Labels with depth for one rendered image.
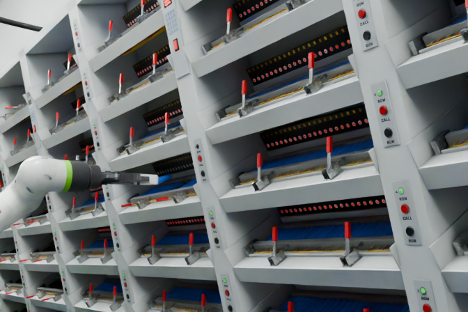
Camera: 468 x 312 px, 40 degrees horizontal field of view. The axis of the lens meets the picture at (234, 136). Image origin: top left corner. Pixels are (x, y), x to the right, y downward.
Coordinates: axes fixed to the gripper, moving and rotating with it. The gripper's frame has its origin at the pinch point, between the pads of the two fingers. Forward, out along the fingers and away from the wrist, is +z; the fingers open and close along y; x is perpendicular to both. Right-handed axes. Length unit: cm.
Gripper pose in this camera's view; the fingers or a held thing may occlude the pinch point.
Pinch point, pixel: (145, 180)
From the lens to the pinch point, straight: 207.8
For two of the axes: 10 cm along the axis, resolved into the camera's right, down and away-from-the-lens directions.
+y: -5.7, 1.7, 8.0
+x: 0.3, 9.8, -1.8
